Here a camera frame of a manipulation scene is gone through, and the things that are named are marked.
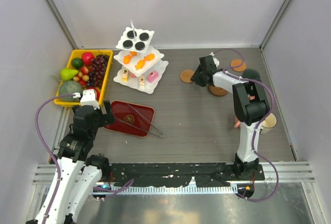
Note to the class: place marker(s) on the yellow plastic fruit bin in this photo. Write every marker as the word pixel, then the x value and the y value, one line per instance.
pixel 78 53

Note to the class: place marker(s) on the white three-tier serving stand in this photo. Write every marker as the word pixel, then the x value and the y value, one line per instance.
pixel 158 63

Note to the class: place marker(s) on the black round cookie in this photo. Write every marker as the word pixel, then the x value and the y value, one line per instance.
pixel 144 36
pixel 140 46
pixel 127 44
pixel 131 34

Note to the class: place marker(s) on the pink mug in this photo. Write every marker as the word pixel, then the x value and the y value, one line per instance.
pixel 237 122

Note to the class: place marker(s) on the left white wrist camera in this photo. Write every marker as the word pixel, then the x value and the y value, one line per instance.
pixel 88 98

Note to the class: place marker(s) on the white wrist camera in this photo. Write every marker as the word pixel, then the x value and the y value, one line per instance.
pixel 88 98
pixel 216 61

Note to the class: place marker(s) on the dark purple grape bunch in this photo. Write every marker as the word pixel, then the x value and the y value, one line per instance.
pixel 98 70

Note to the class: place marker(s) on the red apple at front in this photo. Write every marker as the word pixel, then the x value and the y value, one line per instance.
pixel 96 91

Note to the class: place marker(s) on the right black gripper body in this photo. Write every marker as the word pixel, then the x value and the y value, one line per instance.
pixel 198 76

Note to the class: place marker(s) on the red apple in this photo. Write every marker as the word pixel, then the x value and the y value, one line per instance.
pixel 87 58
pixel 96 91

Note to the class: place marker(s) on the green lime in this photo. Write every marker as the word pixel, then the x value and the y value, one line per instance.
pixel 77 63

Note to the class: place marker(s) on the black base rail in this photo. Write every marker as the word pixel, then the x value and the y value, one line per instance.
pixel 174 175

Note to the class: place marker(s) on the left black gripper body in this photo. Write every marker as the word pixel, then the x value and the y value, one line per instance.
pixel 100 122

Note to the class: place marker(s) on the cream cup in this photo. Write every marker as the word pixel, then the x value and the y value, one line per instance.
pixel 268 124

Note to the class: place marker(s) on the pink cake with cherry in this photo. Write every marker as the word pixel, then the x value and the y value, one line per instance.
pixel 152 76

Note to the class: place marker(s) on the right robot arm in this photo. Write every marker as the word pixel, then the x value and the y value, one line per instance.
pixel 251 106

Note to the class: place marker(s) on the red lacquer snack tray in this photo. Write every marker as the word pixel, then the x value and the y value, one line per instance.
pixel 120 109

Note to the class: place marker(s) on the green melon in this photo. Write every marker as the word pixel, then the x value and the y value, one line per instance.
pixel 70 87

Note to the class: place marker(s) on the light wooden coaster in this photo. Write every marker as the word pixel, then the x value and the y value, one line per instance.
pixel 186 75
pixel 238 65

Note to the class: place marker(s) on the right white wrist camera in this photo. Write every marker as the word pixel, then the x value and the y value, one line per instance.
pixel 216 61

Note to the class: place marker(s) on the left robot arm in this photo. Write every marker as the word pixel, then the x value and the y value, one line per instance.
pixel 77 172

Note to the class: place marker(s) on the small red cherry cluster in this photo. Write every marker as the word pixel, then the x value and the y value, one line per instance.
pixel 82 77

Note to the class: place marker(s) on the cream cake with chocolate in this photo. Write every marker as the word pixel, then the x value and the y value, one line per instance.
pixel 142 81

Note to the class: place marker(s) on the dark green mug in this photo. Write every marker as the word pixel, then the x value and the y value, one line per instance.
pixel 251 74

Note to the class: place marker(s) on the stack of wooden coasters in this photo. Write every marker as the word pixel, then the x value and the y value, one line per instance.
pixel 217 91

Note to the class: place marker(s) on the metal tweezers tongs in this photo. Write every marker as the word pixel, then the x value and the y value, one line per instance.
pixel 130 120

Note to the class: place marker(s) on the red apple at back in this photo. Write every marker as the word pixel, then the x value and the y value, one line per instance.
pixel 87 58

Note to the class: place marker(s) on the green pear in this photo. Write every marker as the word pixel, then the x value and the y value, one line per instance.
pixel 68 74

